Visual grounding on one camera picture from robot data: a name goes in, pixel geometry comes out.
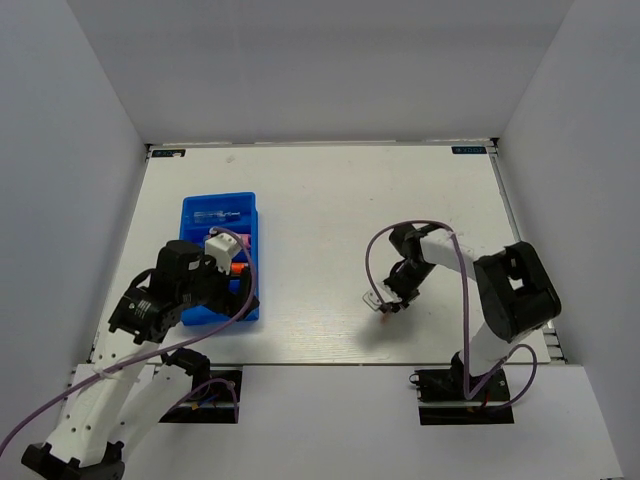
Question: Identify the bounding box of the blue plastic tray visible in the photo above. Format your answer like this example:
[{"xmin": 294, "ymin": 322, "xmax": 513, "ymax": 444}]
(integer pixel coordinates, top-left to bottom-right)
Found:
[{"xmin": 179, "ymin": 192, "xmax": 259, "ymax": 327}]

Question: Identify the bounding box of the pink eraser-topped pen case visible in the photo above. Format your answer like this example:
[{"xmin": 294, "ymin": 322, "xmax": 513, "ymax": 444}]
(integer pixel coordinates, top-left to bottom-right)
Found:
[{"xmin": 237, "ymin": 233, "xmax": 251, "ymax": 249}]

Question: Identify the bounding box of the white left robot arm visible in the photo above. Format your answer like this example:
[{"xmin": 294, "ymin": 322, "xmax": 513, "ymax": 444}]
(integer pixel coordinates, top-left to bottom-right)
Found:
[{"xmin": 21, "ymin": 230, "xmax": 259, "ymax": 479}]

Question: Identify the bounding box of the corner label sticker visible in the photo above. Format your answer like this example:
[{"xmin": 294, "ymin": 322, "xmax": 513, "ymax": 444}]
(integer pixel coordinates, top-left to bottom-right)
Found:
[
  {"xmin": 451, "ymin": 146, "xmax": 487, "ymax": 155},
  {"xmin": 151, "ymin": 149, "xmax": 186, "ymax": 158}
]

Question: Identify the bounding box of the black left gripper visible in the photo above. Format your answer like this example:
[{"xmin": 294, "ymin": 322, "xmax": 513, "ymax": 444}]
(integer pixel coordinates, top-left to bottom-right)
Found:
[{"xmin": 179, "ymin": 248, "xmax": 260, "ymax": 320}]

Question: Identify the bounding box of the left corner label sticker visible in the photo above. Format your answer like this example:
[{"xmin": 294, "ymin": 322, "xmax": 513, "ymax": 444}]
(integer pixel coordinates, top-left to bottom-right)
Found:
[{"xmin": 151, "ymin": 149, "xmax": 186, "ymax": 158}]

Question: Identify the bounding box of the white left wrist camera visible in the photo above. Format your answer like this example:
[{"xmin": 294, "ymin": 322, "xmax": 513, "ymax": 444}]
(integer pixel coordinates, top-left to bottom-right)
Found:
[{"xmin": 204, "ymin": 233, "xmax": 241, "ymax": 274}]

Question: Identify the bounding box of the orange highlighter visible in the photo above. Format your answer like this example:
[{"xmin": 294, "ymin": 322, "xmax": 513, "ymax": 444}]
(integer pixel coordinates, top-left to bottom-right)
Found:
[{"xmin": 231, "ymin": 262, "xmax": 248, "ymax": 275}]

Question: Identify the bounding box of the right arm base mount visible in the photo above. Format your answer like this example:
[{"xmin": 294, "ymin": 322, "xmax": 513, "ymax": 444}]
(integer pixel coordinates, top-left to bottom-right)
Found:
[{"xmin": 409, "ymin": 369, "xmax": 514, "ymax": 426}]

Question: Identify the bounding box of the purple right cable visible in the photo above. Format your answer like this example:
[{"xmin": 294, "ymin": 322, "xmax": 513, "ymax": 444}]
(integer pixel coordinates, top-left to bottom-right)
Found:
[{"xmin": 364, "ymin": 219, "xmax": 539, "ymax": 414}]

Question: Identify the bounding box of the right corner label sticker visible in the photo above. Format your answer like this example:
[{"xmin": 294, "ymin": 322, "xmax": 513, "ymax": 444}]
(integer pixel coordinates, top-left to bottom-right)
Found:
[{"xmin": 451, "ymin": 146, "xmax": 487, "ymax": 155}]

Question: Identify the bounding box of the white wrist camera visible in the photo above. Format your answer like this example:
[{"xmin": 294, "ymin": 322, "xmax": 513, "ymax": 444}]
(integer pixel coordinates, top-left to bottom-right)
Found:
[
  {"xmin": 362, "ymin": 283, "xmax": 401, "ymax": 314},
  {"xmin": 204, "ymin": 233, "xmax": 241, "ymax": 274}
]

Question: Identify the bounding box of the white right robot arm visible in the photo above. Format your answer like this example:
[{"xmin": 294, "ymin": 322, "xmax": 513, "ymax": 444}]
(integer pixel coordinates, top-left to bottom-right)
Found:
[{"xmin": 364, "ymin": 221, "xmax": 562, "ymax": 399}]

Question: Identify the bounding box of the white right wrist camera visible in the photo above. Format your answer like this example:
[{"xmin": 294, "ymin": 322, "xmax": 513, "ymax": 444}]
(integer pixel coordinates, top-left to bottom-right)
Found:
[{"xmin": 362, "ymin": 283, "xmax": 401, "ymax": 314}]

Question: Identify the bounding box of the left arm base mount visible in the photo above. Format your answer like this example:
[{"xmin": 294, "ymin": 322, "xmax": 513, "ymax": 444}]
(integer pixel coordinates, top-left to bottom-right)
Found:
[{"xmin": 160, "ymin": 368, "xmax": 243, "ymax": 424}]

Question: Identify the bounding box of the clear blue-tipped pen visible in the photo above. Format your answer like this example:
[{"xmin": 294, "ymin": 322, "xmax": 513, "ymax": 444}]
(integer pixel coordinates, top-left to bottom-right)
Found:
[{"xmin": 193, "ymin": 210, "xmax": 242, "ymax": 224}]

